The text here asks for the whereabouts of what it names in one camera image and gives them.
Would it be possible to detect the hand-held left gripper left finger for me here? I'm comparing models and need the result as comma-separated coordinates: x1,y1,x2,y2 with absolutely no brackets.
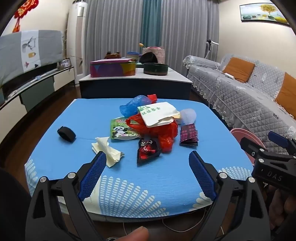
25,151,109,241

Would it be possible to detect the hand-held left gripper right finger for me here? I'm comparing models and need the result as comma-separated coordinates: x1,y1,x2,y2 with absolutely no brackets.
188,151,271,241

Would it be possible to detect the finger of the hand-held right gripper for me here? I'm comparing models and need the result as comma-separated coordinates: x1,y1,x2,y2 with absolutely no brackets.
268,131,296,156
240,137,266,163

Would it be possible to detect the pink plastic bin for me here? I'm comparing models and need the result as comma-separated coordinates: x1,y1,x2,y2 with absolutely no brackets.
230,128,266,165

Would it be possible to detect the white tissue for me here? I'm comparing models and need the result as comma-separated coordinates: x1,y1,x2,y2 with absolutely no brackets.
91,137,125,168

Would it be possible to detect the maroon patterned packet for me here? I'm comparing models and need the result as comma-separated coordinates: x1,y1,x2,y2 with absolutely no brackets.
179,123,199,147

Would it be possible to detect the green panda snack packet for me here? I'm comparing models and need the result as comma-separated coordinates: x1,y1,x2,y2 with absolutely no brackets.
110,117,139,141

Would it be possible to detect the red plastic bag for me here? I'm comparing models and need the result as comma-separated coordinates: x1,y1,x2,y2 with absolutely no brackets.
126,113,179,153

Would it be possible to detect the black red snack packet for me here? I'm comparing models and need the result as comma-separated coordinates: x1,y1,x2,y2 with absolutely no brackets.
137,137,162,166

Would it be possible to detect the clear plastic cup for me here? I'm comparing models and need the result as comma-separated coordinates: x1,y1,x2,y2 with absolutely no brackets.
179,108,197,127

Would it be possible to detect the blue plastic bag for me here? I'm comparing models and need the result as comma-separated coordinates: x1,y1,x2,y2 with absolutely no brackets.
120,95,154,117

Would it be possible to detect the person's right hand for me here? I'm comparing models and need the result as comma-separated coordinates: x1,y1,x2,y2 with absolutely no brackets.
266,184,296,232

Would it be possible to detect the person's left hand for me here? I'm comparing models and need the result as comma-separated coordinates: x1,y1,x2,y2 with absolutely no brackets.
120,227,149,241

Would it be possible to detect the orange cushion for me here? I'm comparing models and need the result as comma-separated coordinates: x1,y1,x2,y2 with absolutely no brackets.
222,57,255,83
274,72,296,114

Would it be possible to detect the grey quilted sofa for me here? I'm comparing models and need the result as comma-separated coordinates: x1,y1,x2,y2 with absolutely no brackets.
183,54,296,144

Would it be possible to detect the blue patterned tablecloth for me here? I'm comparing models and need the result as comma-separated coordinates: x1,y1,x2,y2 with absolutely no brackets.
24,98,255,217

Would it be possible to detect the white green television cabinet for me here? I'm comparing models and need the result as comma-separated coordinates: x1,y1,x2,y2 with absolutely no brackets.
0,66,75,137

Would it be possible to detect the white top coffee table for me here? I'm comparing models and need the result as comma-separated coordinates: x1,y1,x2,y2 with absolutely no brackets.
79,66,193,100

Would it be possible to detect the colourful rectangular box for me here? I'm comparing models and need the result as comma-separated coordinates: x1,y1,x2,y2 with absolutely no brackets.
90,58,137,78

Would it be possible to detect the white rod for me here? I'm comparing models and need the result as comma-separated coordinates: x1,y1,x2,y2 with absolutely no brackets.
5,68,58,98

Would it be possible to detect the dark green round tin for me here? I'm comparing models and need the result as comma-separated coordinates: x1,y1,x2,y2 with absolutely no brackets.
143,62,168,76

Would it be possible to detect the brown teapot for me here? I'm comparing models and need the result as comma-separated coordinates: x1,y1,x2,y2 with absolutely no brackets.
103,51,122,59

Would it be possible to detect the pink lace basket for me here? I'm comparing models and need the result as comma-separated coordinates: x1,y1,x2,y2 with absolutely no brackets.
142,46,165,65

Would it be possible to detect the black hat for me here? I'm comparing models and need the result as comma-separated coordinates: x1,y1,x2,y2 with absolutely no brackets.
140,52,158,64

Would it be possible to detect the grey curtain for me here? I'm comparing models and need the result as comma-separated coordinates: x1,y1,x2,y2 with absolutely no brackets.
159,0,219,75
84,0,145,67

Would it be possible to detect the white standing air conditioner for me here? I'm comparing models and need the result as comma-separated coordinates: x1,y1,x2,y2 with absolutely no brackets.
67,1,88,85

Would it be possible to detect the television with grey cover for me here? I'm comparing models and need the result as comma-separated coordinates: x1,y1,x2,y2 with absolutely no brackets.
0,30,64,87

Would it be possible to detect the teal curtain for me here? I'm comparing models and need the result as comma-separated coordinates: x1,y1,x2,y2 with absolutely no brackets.
140,0,162,48

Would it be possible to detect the thin white cable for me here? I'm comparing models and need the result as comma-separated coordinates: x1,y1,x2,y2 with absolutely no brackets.
122,206,223,237

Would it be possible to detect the black strap roll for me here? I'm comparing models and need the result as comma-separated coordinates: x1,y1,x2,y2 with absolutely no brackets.
57,126,77,143

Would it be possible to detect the small photo frame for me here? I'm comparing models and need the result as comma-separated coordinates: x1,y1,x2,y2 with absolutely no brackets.
58,59,72,70

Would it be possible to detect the framed wall painting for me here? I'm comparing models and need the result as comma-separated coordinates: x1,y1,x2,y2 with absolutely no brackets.
239,3,290,26

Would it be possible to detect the red knot wall ornament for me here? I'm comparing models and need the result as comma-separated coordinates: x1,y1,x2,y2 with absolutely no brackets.
13,0,39,33

